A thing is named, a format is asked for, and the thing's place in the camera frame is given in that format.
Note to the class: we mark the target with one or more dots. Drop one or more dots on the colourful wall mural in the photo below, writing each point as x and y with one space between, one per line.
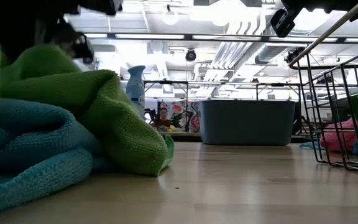
185 112

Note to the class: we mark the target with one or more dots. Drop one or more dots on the light blue spray bottle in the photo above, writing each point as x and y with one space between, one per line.
135 90

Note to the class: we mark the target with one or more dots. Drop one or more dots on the round white ceiling lamp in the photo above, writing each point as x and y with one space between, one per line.
170 18

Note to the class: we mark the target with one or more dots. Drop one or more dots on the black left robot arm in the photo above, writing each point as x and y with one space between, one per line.
17 25

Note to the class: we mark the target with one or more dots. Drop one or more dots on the pink microfiber towel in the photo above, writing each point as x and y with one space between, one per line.
337 140

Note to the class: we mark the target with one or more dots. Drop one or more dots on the long ceiling light bar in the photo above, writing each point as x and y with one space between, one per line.
151 36

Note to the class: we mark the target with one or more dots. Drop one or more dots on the black round ceiling camera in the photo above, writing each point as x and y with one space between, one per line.
190 55
292 56

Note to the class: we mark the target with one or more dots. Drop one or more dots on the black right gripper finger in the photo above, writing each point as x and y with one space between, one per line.
283 23

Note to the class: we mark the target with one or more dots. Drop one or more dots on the person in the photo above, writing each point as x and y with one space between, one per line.
163 122

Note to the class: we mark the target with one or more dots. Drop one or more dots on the grey plastic bin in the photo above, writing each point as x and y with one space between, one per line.
247 124

